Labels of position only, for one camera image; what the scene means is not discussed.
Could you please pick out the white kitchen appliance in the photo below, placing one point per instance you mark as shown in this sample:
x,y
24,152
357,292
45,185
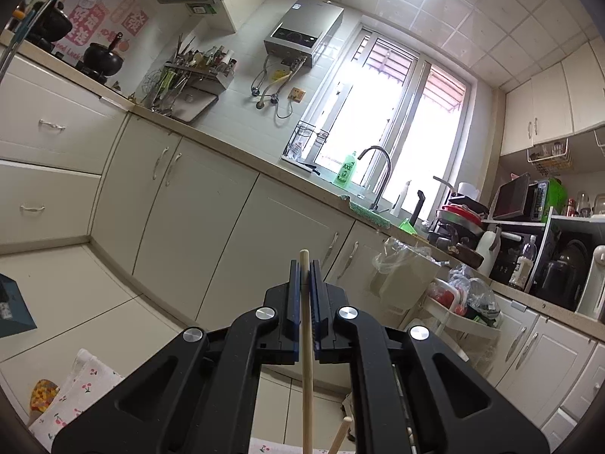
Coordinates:
x,y
593,283

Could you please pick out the black cooking pot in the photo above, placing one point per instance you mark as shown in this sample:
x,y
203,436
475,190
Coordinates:
x,y
49,26

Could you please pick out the white cutting board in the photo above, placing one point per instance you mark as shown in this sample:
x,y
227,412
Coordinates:
x,y
198,106

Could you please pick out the steel utensil rack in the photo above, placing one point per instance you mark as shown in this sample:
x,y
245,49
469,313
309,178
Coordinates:
x,y
198,71

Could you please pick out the white rolling cart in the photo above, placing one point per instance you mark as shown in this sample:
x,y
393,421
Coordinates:
x,y
472,328

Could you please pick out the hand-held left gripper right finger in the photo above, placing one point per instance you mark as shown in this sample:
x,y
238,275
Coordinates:
x,y
315,326

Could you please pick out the green dish soap bottle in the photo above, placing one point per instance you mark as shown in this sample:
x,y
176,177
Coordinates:
x,y
345,172

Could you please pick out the clear plastic bottle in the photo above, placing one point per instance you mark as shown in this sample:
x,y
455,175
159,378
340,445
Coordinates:
x,y
523,265

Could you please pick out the cherry print tablecloth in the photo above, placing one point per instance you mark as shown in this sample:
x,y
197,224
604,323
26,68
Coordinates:
x,y
80,388

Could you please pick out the black wok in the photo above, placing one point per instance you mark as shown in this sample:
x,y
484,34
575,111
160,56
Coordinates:
x,y
104,56

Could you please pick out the silver gas water heater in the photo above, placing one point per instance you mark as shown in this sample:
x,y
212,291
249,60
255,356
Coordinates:
x,y
302,28

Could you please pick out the white jug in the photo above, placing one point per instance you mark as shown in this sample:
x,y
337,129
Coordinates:
x,y
488,250

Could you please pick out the steel sink faucet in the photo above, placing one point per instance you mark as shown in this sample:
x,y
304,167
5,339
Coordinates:
x,y
385,175

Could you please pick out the wooden chopstick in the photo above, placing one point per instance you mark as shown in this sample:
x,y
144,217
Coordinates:
x,y
307,388
341,432

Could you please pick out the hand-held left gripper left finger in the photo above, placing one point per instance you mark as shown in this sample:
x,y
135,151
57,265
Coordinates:
x,y
296,321

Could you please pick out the kitchen window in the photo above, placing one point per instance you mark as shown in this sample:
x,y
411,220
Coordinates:
x,y
392,104

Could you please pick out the pink wall stickers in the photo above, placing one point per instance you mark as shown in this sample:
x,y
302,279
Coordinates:
x,y
104,14

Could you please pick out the stack of pans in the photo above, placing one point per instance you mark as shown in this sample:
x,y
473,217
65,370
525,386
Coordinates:
x,y
461,222

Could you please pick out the black microwave oven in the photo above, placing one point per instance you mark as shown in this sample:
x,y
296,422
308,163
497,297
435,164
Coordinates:
x,y
520,198

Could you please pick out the green dish cloth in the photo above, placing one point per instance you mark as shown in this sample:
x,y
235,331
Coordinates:
x,y
368,213

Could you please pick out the white spray bottle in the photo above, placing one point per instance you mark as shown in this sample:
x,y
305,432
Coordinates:
x,y
401,198

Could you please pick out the red food in clear container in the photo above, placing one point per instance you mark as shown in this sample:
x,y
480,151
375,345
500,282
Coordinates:
x,y
443,298

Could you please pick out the cream kitchen base cabinet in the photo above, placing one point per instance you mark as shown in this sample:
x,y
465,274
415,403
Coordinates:
x,y
543,364
212,227

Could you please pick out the beige kitchen countertop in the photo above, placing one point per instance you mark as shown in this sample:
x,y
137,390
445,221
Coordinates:
x,y
47,59

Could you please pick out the multicoloured patterned object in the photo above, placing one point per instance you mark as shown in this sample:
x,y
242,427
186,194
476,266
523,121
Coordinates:
x,y
43,395

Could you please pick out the cream drawer cabinet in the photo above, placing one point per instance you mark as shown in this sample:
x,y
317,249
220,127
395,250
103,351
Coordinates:
x,y
47,151

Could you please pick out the beige trash bin with bag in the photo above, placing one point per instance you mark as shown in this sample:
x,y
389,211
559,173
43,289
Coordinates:
x,y
406,279

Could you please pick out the black kettle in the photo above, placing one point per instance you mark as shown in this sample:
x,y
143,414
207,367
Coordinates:
x,y
560,274

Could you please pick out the dark teal box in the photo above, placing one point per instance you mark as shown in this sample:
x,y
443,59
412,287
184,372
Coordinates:
x,y
14,307

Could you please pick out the wall power outlet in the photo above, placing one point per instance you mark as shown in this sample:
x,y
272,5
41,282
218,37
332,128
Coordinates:
x,y
296,94

